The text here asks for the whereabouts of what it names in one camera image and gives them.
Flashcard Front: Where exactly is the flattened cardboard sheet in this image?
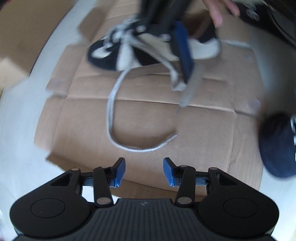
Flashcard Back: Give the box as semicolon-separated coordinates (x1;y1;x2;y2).
35;13;265;198

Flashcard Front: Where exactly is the white shoelace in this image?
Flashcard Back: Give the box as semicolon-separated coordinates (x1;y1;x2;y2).
101;18;253;153

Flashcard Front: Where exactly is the person's bare hand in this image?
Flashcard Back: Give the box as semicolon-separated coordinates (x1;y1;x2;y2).
202;0;240;28

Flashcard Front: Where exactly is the black and white sneaker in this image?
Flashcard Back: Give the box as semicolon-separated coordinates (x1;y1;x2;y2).
87;10;220;71

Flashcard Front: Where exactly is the dark navy shoe toe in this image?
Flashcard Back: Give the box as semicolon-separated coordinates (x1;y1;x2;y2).
258;113;295;178

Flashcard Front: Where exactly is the large upright cardboard box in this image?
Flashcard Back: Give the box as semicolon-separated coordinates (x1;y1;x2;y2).
1;1;75;88

